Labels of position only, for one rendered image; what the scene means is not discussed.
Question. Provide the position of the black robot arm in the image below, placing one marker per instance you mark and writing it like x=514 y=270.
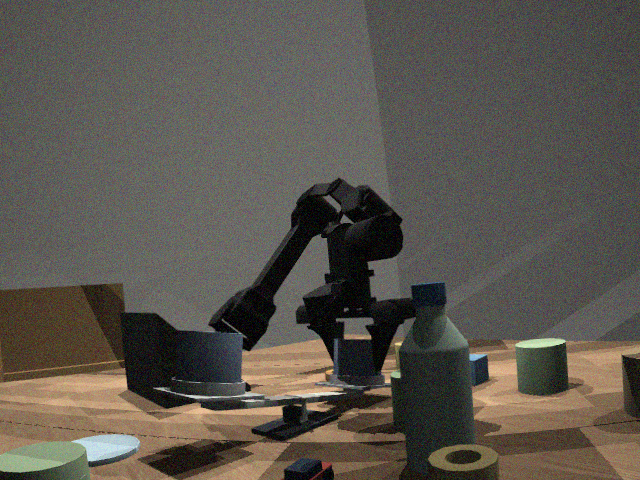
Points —
x=375 y=235

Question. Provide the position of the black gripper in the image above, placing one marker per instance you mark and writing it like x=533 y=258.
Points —
x=386 y=314

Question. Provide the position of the light blue block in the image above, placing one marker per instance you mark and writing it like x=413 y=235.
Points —
x=479 y=369

